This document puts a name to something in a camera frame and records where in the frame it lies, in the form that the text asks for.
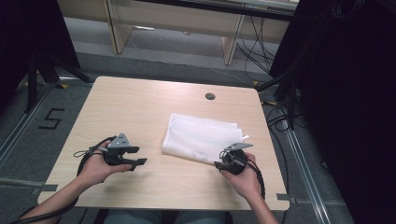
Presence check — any white cloth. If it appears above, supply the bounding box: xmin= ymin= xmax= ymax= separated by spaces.
xmin=161 ymin=112 xmax=251 ymax=166

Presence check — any grey tape strip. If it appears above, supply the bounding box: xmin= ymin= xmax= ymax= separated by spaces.
xmin=30 ymin=183 xmax=59 ymax=196
xmin=276 ymin=192 xmax=297 ymax=205

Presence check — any bundle of black floor cables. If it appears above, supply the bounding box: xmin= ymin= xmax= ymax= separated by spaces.
xmin=235 ymin=15 xmax=281 ymax=82

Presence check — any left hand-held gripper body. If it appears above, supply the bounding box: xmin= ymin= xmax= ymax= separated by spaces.
xmin=103 ymin=133 xmax=132 ymax=167

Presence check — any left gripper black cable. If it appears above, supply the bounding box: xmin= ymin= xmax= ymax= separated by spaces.
xmin=8 ymin=135 xmax=118 ymax=224

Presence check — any person's right hand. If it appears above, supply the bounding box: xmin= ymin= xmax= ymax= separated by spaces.
xmin=219 ymin=152 xmax=262 ymax=201

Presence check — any light wooden desk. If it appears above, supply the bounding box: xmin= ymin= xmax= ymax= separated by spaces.
xmin=57 ymin=0 xmax=301 ymax=66

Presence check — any metal floor rail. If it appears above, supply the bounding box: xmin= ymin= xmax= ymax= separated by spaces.
xmin=0 ymin=83 xmax=56 ymax=170
xmin=280 ymin=120 xmax=333 ymax=224

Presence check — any black tape floor mark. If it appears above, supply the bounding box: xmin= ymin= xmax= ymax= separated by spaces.
xmin=37 ymin=107 xmax=65 ymax=131

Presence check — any black metal stand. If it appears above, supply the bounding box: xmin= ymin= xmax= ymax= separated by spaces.
xmin=23 ymin=50 xmax=95 ymax=114
xmin=255 ymin=70 xmax=301 ymax=131

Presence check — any person's left hand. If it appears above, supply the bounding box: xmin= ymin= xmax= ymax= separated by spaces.
xmin=77 ymin=140 xmax=134 ymax=188

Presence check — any black curtain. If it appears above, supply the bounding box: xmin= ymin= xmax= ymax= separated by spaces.
xmin=268 ymin=0 xmax=396 ymax=224
xmin=0 ymin=0 xmax=81 ymax=110

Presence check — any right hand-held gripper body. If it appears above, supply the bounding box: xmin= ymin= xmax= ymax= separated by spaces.
xmin=219 ymin=142 xmax=254 ymax=175

